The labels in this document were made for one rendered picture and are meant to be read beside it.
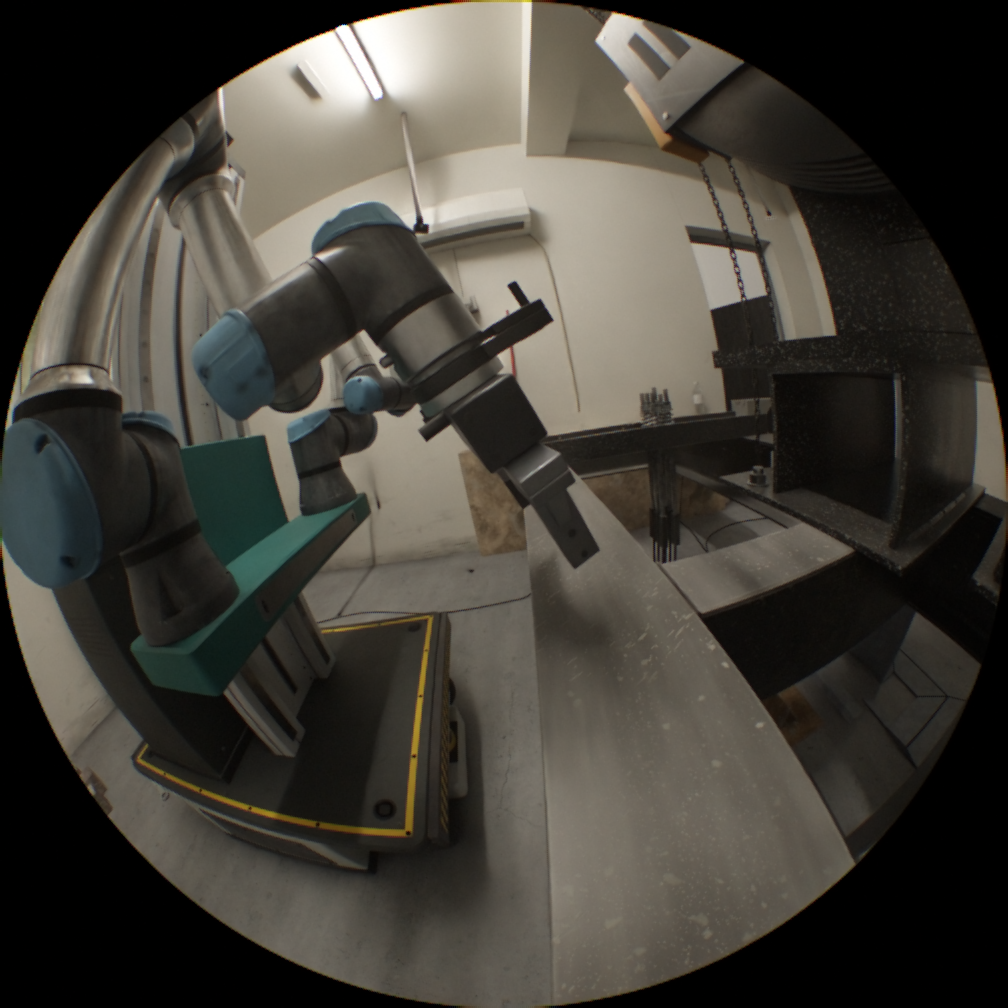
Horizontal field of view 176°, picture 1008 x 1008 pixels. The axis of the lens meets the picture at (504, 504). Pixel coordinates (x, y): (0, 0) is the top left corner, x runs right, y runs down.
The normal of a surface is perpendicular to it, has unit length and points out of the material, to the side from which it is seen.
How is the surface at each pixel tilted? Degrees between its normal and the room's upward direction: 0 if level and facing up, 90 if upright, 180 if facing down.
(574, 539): 97
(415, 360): 109
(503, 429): 97
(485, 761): 0
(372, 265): 100
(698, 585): 0
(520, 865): 0
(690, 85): 90
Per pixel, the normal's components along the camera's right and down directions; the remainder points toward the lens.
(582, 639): -0.19, -0.94
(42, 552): 0.50, 0.26
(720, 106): -0.96, 0.23
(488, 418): 0.26, 0.34
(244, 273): 0.72, -0.07
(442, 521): -0.03, 0.28
